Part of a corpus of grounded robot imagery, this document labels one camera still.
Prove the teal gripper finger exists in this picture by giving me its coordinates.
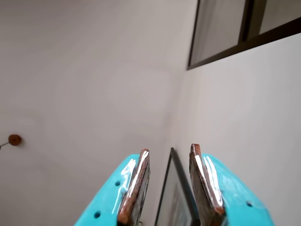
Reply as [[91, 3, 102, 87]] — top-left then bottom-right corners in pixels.
[[73, 148, 151, 226], [189, 143, 275, 226]]

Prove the dark window frame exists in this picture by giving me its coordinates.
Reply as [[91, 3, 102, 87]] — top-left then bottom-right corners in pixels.
[[186, 0, 301, 71]]

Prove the round wooden wall knob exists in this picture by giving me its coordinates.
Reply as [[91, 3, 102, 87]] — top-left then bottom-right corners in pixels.
[[0, 134, 23, 151]]

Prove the dark picture frame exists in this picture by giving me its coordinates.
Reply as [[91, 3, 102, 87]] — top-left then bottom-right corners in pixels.
[[154, 147, 201, 226]]

